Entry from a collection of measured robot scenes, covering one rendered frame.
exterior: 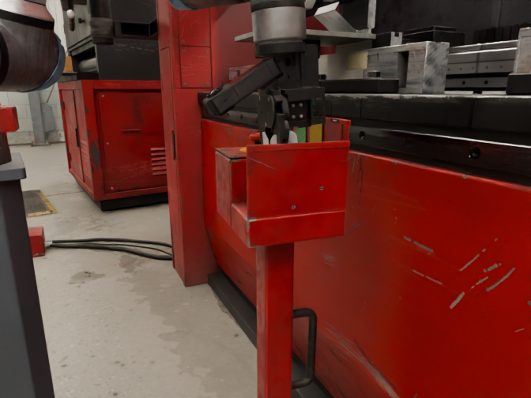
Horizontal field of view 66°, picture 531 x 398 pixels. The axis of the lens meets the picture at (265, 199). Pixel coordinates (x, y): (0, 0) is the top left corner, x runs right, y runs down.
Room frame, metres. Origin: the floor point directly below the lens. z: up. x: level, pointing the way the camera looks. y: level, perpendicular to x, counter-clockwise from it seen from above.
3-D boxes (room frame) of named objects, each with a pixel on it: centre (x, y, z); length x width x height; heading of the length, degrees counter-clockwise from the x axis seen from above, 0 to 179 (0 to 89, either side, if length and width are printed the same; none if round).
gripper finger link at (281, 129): (0.59, -0.02, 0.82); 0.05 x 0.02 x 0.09; 19
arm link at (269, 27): (0.62, -0.02, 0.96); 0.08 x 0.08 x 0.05
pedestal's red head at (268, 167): (0.67, -0.02, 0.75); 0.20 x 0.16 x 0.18; 19
